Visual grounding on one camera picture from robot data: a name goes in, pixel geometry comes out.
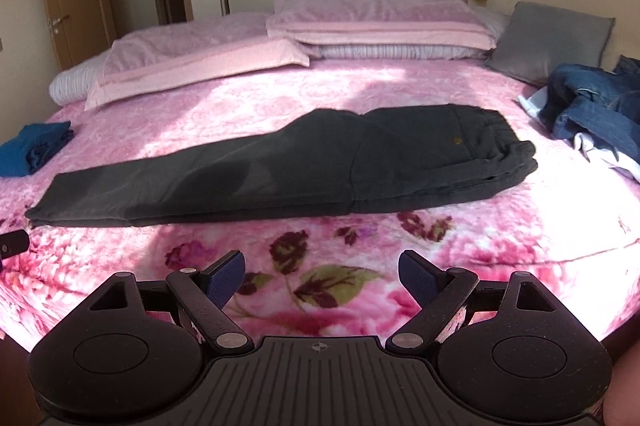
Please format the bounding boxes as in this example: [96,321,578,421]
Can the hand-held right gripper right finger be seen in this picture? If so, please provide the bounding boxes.
[385,249,556,352]

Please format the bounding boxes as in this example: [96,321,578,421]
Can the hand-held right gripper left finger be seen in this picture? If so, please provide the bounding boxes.
[87,250,253,352]

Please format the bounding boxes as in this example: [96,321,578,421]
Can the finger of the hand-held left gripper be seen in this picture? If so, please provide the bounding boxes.
[0,229,30,259]

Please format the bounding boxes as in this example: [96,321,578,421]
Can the dark grey pants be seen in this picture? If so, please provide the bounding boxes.
[25,104,538,228]

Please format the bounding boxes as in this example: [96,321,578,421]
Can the teal folded garment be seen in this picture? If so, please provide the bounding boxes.
[0,121,75,178]

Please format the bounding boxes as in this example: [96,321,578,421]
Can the striped white pillow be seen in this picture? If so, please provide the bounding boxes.
[48,54,118,107]

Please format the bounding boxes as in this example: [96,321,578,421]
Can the pink floral blanket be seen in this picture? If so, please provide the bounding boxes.
[0,56,640,352]

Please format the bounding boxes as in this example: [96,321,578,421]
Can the pink pillow near nightstand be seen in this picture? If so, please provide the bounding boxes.
[300,8,512,61]

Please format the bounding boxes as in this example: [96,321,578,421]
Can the pink pillow towel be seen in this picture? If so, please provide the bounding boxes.
[265,0,499,52]
[84,12,312,111]

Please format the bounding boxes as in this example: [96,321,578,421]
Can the white cloth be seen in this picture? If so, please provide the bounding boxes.
[517,86,640,183]

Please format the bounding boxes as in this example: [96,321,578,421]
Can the blue jeans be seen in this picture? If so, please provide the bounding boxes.
[612,54,640,79]
[540,62,640,153]

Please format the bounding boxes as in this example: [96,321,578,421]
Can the grey pillow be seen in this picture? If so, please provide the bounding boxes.
[484,0,617,87]

